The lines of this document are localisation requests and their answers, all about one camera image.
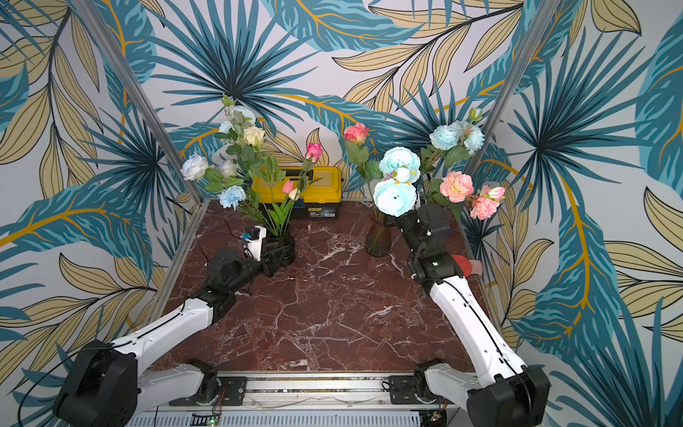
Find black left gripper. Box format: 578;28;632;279
228;241;289;294

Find blue hydrangea flower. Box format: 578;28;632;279
218;185;247;210

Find light blue rose stem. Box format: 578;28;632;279
373;147;421;217

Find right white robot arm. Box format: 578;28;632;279
397;205;551;426

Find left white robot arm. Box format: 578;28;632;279
53;227;295;426

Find glossy black vase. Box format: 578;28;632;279
263;230;297;270

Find dark red glass vase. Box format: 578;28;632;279
365;206;395;258

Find pink white tulips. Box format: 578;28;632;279
264;178;302;237

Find yellow black toolbox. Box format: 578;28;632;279
252;167;342;219

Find magenta rose bud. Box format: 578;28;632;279
298;142;324;190

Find white cream rose spray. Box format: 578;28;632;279
217;95;267;183

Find pink red rose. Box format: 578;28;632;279
343;123;383;201

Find pink peony spray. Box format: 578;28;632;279
427;172;506;221

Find red glove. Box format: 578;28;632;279
452;254;483;278

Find pale blue rose spray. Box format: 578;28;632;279
420;108;486;174

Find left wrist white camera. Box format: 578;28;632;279
242;225;267;262

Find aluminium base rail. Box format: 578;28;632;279
131;371;471;426

